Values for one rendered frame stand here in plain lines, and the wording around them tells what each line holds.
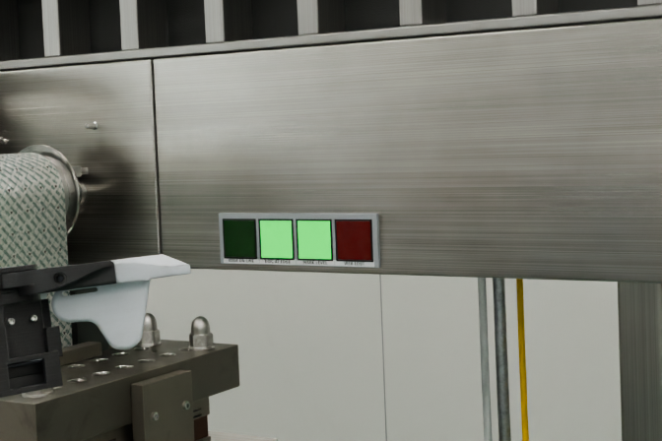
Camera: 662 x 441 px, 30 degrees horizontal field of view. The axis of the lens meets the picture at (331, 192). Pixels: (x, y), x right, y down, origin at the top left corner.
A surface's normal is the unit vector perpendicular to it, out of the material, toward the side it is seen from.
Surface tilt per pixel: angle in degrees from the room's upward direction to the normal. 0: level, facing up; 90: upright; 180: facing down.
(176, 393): 90
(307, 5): 90
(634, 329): 90
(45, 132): 90
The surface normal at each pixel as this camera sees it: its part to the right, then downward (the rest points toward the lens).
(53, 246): 0.86, 0.00
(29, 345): 0.67, -0.12
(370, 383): -0.52, 0.07
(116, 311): 0.17, -0.07
